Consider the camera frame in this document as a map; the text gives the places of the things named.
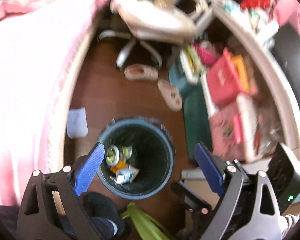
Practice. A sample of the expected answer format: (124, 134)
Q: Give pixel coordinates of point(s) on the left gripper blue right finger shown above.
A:
(212, 168)

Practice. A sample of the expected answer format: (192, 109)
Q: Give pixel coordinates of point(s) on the yellow candy wrapper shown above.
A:
(114, 154)

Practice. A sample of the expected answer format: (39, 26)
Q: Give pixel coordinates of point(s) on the white paper on floor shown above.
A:
(76, 126)

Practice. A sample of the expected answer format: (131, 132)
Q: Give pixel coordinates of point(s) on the lime green plastic bag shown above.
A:
(147, 227)

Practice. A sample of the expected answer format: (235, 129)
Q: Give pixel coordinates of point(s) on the blue round trash bin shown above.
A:
(153, 154)

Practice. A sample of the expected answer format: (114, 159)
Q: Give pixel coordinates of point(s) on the dark green storage box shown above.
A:
(196, 120)

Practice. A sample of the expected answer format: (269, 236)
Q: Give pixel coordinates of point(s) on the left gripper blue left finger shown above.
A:
(86, 168)

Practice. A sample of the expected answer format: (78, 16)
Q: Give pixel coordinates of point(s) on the person's black shoe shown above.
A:
(104, 215)

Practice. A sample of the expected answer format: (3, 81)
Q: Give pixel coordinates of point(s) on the pink slipper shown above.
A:
(171, 95)
(141, 72)

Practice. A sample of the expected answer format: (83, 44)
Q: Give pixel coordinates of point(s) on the white green small carton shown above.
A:
(125, 175)

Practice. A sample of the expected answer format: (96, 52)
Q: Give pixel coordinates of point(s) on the pink red gift bag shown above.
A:
(229, 76)

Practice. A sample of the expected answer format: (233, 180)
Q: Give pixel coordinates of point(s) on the white office chair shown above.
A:
(175, 22)

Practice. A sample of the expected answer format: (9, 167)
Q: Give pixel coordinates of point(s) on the pink striped bed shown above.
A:
(42, 47)

